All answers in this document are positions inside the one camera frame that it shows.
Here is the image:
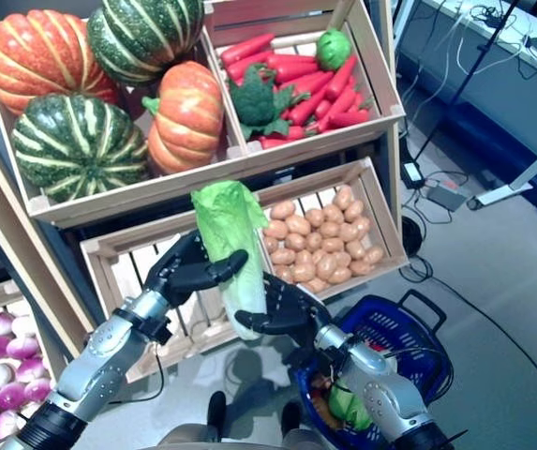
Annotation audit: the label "black power adapter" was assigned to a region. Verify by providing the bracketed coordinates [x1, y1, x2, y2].
[399, 161, 425, 187]

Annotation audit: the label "black left robot foot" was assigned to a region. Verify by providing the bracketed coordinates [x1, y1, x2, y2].
[206, 391, 228, 430]

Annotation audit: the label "round green lettuce head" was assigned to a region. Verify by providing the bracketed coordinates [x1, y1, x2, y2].
[315, 28, 352, 68]

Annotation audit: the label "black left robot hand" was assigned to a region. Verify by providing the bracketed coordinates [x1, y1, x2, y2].
[143, 230, 250, 308]

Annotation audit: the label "small orange pumpkin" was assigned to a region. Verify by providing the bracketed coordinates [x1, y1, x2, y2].
[142, 60, 226, 175]

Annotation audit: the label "silver left robot leg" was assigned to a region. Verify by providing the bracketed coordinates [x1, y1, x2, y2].
[157, 424, 231, 450]

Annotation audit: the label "black robot foot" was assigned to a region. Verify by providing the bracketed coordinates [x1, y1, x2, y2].
[280, 401, 303, 435]
[206, 391, 228, 430]

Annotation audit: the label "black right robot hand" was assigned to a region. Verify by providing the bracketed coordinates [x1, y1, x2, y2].
[233, 271, 333, 351]

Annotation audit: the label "silver right robot leg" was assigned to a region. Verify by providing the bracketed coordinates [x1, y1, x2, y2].
[279, 428, 325, 450]

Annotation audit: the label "grey box with cables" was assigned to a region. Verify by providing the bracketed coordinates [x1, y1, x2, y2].
[425, 185, 469, 212]

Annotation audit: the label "green striped pumpkin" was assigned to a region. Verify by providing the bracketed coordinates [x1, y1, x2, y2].
[86, 0, 206, 88]
[10, 92, 151, 203]

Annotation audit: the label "wooden carrot crate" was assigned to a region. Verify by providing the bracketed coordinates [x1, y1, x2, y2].
[201, 0, 408, 158]

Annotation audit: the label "wooden display rack frame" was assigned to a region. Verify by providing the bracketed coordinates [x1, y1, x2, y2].
[0, 0, 403, 390]

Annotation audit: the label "wooden potato crate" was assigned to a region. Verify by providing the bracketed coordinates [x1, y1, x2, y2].
[256, 157, 410, 301]

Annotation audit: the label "blue plastic shopping basket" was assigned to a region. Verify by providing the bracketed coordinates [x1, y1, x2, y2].
[293, 289, 455, 450]

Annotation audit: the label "small brown potato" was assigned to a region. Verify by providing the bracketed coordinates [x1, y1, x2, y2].
[312, 391, 333, 418]

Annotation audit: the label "long black floor cable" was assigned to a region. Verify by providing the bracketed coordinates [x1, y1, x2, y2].
[398, 255, 537, 450]

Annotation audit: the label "red orange carrot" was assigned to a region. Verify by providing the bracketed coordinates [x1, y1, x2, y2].
[219, 33, 276, 66]
[327, 110, 372, 128]
[258, 135, 292, 150]
[288, 93, 330, 127]
[272, 67, 334, 84]
[225, 50, 275, 82]
[317, 85, 364, 132]
[324, 54, 359, 102]
[266, 53, 320, 69]

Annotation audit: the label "silver robot leg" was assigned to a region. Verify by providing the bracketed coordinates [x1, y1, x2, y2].
[157, 424, 231, 450]
[279, 428, 325, 450]

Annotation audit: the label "dark green broccoli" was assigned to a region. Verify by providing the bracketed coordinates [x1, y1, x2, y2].
[228, 63, 311, 142]

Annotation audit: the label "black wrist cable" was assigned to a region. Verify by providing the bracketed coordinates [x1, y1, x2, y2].
[108, 344, 166, 405]

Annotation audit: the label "white table leg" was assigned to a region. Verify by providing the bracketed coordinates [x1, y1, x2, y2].
[465, 140, 537, 211]

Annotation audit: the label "black right robot foot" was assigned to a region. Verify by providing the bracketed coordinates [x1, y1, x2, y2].
[280, 401, 303, 435]

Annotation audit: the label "thin black stand pole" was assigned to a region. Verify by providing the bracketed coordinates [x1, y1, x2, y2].
[410, 0, 520, 163]

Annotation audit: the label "large orange pumpkin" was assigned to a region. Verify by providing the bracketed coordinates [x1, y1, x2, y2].
[0, 9, 120, 116]

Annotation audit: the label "black round wheel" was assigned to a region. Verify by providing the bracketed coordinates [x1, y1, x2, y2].
[401, 215, 426, 257]

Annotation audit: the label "wooden slatted cabbage crate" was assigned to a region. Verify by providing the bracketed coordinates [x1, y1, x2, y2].
[80, 201, 274, 383]

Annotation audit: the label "grey white counter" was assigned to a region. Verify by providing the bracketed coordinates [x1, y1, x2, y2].
[392, 0, 537, 156]

